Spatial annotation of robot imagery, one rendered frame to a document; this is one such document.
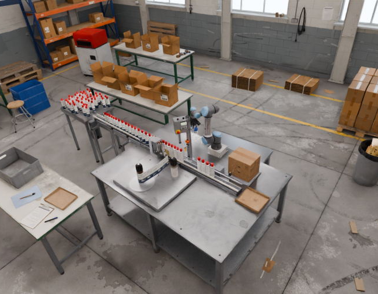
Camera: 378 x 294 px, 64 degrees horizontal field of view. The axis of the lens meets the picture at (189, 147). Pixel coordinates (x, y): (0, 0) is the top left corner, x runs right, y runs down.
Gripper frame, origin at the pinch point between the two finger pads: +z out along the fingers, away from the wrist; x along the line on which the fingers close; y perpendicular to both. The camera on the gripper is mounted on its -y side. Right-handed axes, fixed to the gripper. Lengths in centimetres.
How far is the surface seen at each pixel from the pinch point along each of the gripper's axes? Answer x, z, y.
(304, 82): -396, 80, -31
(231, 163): 41, -4, -83
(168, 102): -60, 12, 102
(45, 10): -194, -64, 651
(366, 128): -264, 81, -191
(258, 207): 70, 16, -134
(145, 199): 132, 12, -24
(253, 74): -354, 68, 82
